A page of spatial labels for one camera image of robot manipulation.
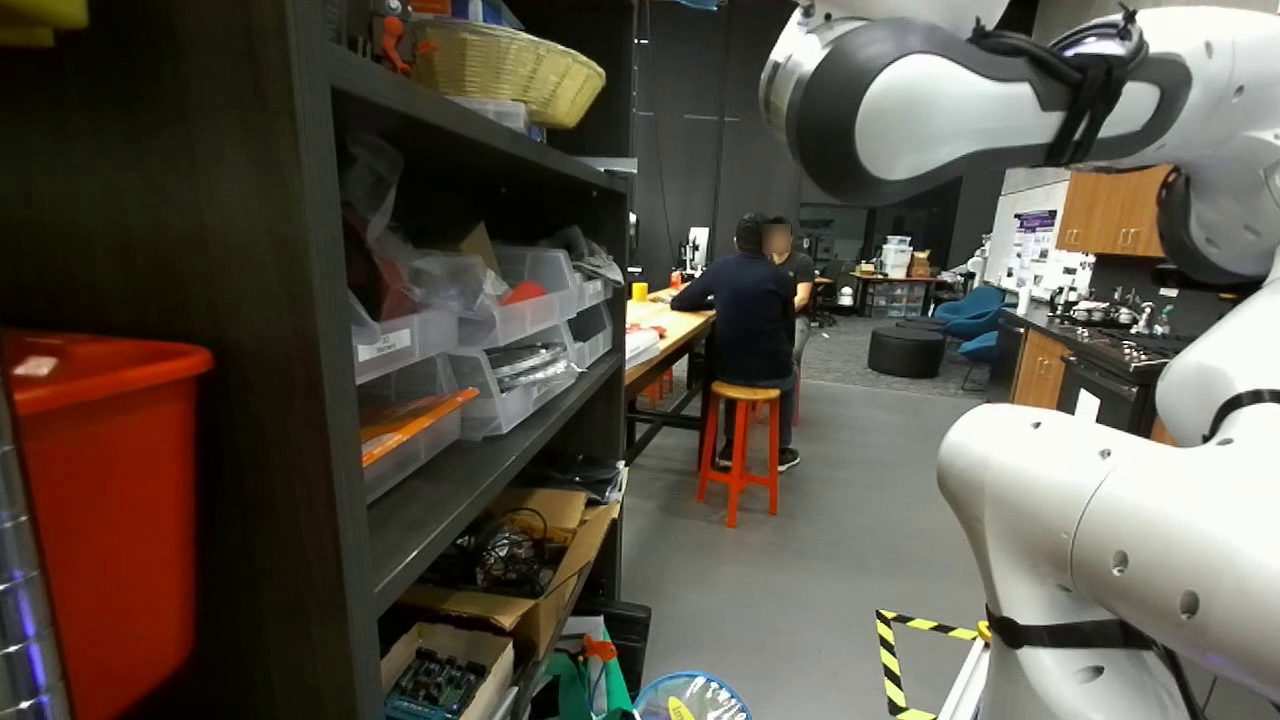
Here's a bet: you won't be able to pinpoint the orange toy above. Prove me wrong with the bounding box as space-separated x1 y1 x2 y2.
369 9 421 79

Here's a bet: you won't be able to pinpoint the yellow wicker basket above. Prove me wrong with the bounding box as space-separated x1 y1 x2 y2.
399 17 612 136

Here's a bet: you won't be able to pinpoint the teal round basket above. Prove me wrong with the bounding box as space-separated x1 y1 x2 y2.
631 668 760 720

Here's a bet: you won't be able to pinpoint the dark shelf unit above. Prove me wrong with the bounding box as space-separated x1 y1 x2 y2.
0 0 659 720

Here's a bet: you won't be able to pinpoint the orange metal stool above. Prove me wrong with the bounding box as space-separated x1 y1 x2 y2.
689 380 793 532
631 364 680 416

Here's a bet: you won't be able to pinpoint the wooden top work table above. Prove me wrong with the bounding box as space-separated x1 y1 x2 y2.
619 283 723 463

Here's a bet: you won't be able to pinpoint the clear plastic storage bin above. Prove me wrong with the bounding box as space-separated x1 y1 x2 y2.
450 240 591 355
448 320 585 443
553 228 626 320
562 299 619 375
352 353 489 512
347 299 462 392

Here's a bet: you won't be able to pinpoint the shiny metal parts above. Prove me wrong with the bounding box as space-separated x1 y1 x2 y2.
483 338 579 401

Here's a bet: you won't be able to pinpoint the seated person dark shirt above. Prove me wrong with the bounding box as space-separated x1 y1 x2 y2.
667 214 808 478

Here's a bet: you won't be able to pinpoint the crumpled clear plastic wrap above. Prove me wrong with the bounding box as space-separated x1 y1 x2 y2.
540 219 626 294

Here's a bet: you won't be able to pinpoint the white tabletop device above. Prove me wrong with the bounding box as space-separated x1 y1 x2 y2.
680 223 716 283

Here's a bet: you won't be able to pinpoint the person with black hair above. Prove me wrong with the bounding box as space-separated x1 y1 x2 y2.
768 215 822 353

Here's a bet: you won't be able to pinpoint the orange flat strip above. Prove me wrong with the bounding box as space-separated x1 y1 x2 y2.
354 385 483 478

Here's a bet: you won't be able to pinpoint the dark parts in box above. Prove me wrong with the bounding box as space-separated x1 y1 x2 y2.
435 521 558 600

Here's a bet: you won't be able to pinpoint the large open cardboard box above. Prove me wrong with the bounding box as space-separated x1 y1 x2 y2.
394 484 626 672

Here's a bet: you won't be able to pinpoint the black round ottoman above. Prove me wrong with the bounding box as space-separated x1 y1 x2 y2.
863 320 952 385

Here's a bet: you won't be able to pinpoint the clear plastic bags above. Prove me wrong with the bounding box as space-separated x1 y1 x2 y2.
337 127 471 329

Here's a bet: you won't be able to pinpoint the white background container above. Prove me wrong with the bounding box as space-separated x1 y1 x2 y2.
876 234 919 283

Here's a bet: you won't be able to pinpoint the white flat packet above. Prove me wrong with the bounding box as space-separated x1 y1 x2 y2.
448 92 540 136

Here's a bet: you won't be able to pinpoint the green plastic item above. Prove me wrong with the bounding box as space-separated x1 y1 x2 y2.
540 626 645 720

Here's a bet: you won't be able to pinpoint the small cardboard box black crate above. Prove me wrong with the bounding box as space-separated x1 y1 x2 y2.
375 622 518 720

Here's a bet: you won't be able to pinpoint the blue lounge chair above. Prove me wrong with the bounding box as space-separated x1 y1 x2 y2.
926 283 1010 346
952 329 1007 369

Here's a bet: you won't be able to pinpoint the blue white cardboard box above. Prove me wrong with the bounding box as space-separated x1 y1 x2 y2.
448 0 529 33

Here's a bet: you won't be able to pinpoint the yellow black hazard tape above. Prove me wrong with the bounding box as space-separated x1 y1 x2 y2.
866 604 1005 720

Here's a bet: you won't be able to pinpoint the wooden base cabinet counter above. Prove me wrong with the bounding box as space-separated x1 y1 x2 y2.
992 299 1176 443

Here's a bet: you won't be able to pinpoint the silver countertop appliance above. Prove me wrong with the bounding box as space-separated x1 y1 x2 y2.
1053 283 1152 331

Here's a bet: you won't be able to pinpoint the orange plastic bin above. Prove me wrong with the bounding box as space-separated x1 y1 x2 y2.
0 329 220 720

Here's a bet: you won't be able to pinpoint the large yellow plastic bin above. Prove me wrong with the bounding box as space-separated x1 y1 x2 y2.
0 0 94 53

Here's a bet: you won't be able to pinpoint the purple white wall poster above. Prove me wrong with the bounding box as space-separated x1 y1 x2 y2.
999 198 1069 304

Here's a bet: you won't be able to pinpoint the white metal rail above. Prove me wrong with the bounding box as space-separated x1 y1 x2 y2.
936 636 996 720

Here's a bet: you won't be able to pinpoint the wooden wall cabinet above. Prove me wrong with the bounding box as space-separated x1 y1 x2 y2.
1055 163 1178 266

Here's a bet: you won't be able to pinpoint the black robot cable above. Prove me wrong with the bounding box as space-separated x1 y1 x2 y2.
968 9 1152 174

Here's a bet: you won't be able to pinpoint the chrome wire rack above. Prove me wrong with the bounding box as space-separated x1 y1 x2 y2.
0 375 77 720

